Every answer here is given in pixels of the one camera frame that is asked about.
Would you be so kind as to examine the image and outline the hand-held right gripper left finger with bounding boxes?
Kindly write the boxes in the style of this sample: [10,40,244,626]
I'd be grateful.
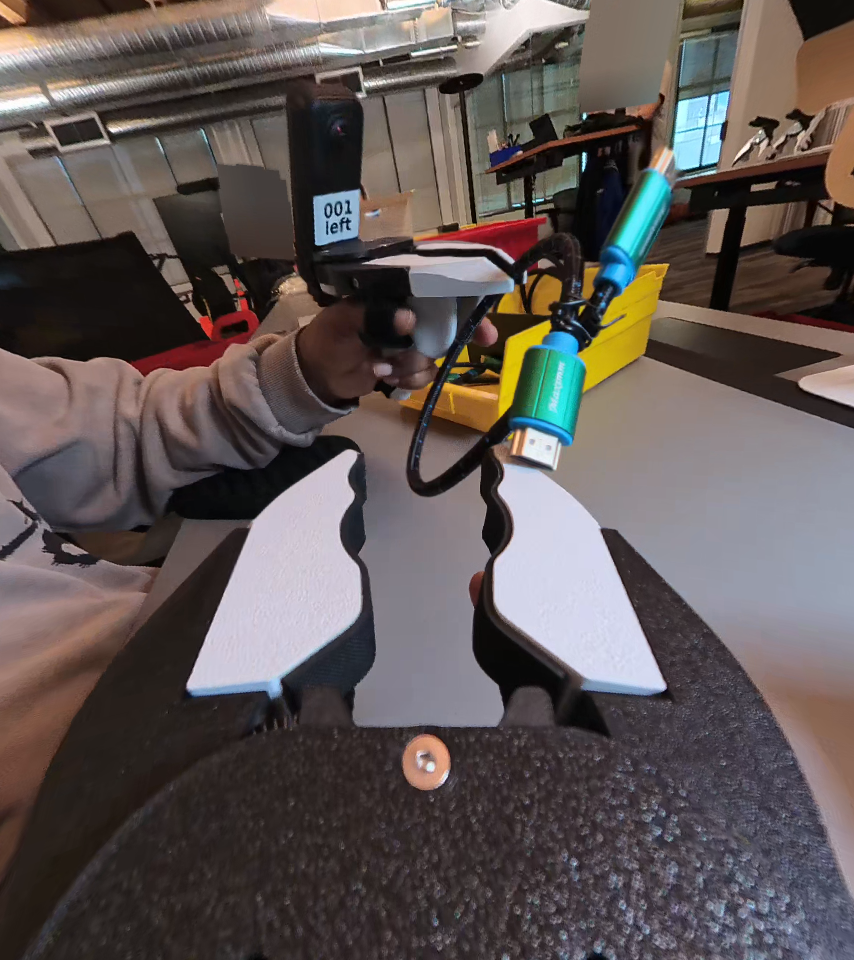
[185,448,377,699]

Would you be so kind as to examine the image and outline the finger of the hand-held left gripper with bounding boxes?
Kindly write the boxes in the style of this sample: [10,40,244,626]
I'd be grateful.
[413,240,521,265]
[378,255,518,297]

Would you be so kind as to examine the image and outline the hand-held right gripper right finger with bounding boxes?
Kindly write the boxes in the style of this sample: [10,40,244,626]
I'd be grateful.
[469,448,669,695]

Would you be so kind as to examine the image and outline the green-plug braided hdmi cable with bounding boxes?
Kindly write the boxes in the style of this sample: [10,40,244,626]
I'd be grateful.
[406,146,679,498]

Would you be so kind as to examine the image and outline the yellow plastic bin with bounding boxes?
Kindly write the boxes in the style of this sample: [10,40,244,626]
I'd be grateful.
[399,262,670,434]

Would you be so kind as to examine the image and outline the person's left forearm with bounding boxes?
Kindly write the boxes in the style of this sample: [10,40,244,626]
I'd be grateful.
[0,321,359,530]

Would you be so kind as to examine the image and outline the person's left hand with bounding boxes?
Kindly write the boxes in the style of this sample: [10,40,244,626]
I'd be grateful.
[295,298,500,410]

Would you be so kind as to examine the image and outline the cardboard box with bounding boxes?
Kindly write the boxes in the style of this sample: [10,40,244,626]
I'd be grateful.
[359,191,416,235]

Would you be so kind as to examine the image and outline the black textured wrist rest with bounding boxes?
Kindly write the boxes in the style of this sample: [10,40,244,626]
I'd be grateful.
[168,435,362,520]

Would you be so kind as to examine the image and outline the wooden standing desk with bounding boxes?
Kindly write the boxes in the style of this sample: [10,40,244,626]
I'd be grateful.
[485,105,664,219]

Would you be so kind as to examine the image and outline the black monitor screen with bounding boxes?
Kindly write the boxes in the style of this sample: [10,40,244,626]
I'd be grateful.
[0,232,209,365]

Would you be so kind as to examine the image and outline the person's grey hoodie torso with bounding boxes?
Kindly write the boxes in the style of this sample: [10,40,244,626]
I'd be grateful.
[0,412,165,960]

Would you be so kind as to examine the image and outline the wooden desk black legs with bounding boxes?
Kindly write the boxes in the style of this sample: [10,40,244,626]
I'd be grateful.
[678,150,836,312]

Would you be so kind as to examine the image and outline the black office chair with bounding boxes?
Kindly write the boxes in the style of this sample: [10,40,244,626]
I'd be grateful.
[772,221,854,294]

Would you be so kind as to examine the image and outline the silver ventilation duct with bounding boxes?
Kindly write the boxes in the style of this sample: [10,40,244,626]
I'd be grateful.
[0,0,488,140]

